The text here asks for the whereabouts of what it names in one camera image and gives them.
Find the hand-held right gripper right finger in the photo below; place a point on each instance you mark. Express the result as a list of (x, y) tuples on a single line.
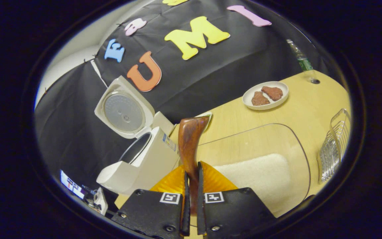
[(200, 212)]

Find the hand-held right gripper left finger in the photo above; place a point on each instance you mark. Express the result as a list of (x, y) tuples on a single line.
[(186, 212)]

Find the white rice cooker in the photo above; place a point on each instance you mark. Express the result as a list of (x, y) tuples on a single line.
[(151, 159)]

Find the wooden spoon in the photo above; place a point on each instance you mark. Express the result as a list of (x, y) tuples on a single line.
[(189, 142)]

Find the white rice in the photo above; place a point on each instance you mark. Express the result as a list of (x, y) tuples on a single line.
[(260, 176)]

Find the clear plastic box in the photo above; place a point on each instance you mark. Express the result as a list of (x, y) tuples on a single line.
[(244, 139)]

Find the white device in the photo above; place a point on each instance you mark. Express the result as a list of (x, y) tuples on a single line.
[(100, 200)]

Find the white toaster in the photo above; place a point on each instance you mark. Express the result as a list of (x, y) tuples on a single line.
[(162, 124)]

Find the white divided sauce dish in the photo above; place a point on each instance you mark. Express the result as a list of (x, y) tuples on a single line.
[(208, 117)]

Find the lit display screen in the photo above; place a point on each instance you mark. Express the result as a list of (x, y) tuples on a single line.
[(71, 185)]

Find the white plate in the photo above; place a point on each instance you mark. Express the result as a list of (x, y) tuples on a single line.
[(249, 98)]

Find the brown meat piece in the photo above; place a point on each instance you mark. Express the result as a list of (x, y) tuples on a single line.
[(272, 93), (260, 99)]

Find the black backdrop cloth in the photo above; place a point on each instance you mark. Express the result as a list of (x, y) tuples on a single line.
[(211, 66)]

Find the small dark bottle cap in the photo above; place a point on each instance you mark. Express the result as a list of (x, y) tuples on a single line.
[(315, 81)]

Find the clear bottle with green label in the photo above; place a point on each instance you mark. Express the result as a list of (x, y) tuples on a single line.
[(302, 59)]

